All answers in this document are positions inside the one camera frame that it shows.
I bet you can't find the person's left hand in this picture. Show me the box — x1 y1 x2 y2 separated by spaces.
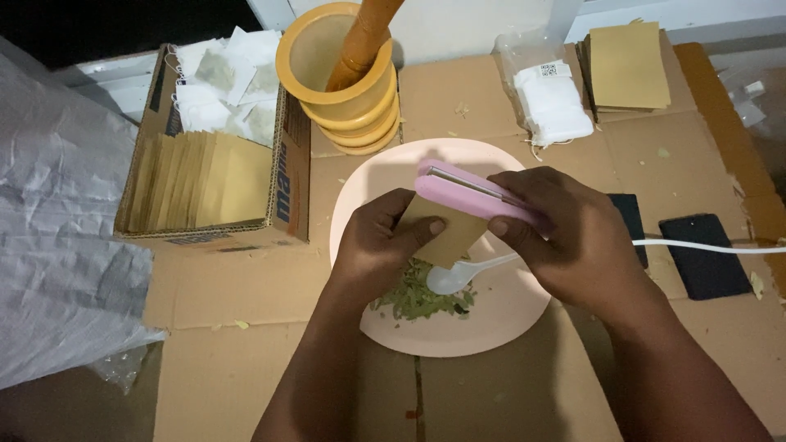
330 188 447 302

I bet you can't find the person's right hand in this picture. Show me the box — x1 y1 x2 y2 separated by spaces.
486 166 653 317

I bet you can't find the brown kraft paper pouch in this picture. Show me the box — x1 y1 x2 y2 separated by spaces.
394 195 491 270

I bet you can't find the pink heat sealer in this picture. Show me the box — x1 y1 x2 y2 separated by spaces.
414 158 550 231

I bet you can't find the black phone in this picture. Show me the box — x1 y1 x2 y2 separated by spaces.
605 193 649 270
658 213 754 302

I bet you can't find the heap of dried green leaves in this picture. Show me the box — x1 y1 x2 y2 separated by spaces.
370 258 477 322

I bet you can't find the white plastic spoon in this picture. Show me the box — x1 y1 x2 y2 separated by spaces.
425 253 519 296

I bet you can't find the pink round plate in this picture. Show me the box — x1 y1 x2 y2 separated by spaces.
330 138 552 359

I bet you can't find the clear bag of white sachets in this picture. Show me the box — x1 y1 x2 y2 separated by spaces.
494 29 595 162

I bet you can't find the flattened cardboard sheet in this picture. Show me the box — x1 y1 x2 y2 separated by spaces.
142 42 786 442

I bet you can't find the cardboard box with pouches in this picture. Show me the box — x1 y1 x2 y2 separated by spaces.
113 27 312 251

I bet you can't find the yellow wooden mortar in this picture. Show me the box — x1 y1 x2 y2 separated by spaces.
275 2 401 156

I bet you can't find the stack of brown kraft pouches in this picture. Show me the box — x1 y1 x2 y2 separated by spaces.
576 20 673 115

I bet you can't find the brown wooden pestle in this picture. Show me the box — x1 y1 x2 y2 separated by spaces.
325 0 406 93

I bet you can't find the crumpled grey plastic sheet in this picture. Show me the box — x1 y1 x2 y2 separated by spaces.
0 37 168 390

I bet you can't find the white power cable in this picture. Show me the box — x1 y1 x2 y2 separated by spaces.
631 238 786 255

